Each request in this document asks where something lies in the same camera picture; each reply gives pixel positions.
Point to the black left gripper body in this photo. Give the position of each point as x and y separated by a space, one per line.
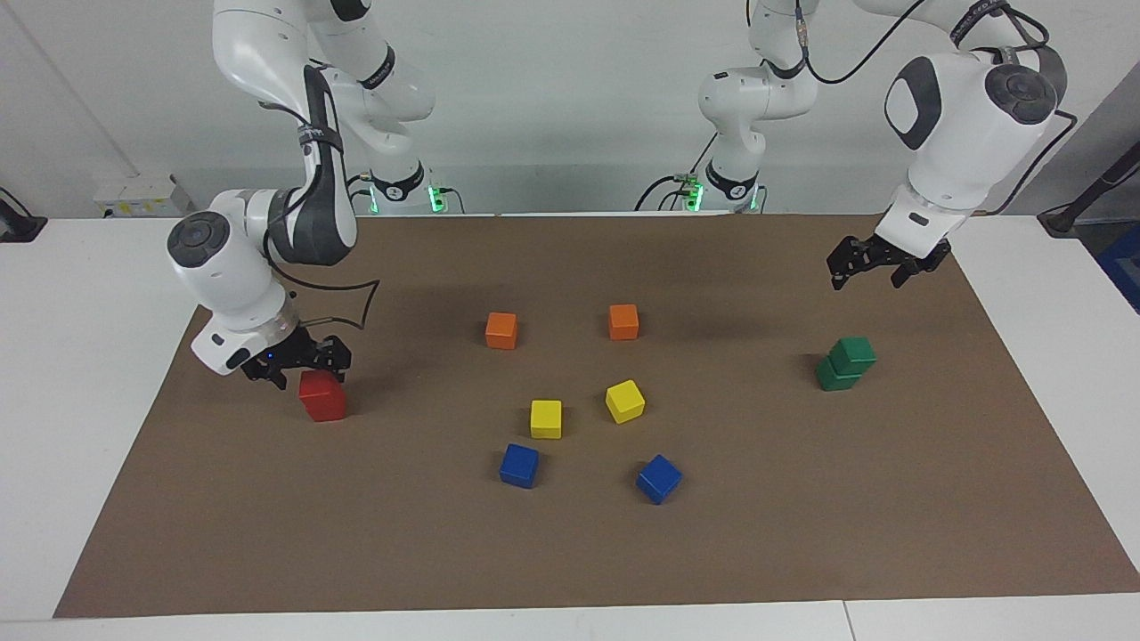
882 254

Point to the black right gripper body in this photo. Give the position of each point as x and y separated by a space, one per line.
298 352

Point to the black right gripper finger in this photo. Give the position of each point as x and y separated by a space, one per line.
278 378
342 354

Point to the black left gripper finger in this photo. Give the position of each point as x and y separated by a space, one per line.
838 271
902 274

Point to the red wooden cube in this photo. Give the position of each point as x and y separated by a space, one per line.
321 385
328 411

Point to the green wooden cube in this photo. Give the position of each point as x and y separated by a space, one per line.
834 381
853 354

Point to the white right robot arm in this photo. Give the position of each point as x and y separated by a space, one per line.
232 267

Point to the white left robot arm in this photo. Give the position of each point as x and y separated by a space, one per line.
962 133

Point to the orange wooden cube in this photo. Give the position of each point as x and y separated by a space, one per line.
501 330
623 322

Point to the black angled stand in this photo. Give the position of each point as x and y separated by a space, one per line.
1064 218

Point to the blue wooden cube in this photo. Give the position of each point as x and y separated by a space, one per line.
519 466
659 479

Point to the yellow wooden cube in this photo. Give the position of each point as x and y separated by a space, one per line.
625 401
546 419

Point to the white power strip box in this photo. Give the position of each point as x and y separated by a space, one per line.
142 198

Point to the blue crate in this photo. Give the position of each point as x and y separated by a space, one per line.
1124 267

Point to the black stand foot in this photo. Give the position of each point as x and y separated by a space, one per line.
18 227

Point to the brown paper table mat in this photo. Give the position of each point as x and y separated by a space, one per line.
570 552

